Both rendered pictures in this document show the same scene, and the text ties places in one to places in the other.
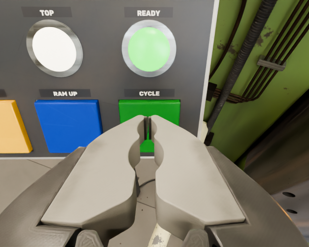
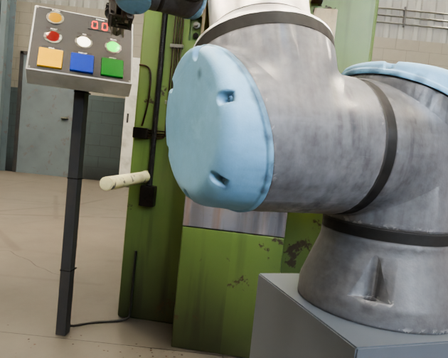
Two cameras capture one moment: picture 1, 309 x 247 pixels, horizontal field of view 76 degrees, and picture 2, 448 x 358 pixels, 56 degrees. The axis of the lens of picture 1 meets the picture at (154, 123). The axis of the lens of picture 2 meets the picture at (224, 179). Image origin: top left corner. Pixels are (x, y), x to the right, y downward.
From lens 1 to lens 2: 1.49 m
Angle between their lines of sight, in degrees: 57
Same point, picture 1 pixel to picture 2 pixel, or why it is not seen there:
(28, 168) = not seen: outside the picture
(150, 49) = (113, 45)
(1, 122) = (55, 55)
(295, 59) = not seen: hidden behind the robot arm
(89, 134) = (89, 64)
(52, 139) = (73, 64)
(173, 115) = (121, 64)
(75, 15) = (92, 36)
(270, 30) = (165, 87)
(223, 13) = (143, 83)
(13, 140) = (57, 62)
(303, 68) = not seen: hidden behind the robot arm
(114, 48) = (102, 45)
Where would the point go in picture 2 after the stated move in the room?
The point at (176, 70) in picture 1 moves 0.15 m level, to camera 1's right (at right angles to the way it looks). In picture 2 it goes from (121, 53) to (163, 60)
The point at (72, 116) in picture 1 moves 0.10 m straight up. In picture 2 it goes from (84, 58) to (86, 28)
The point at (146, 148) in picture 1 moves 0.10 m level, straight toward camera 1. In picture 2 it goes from (110, 73) to (115, 69)
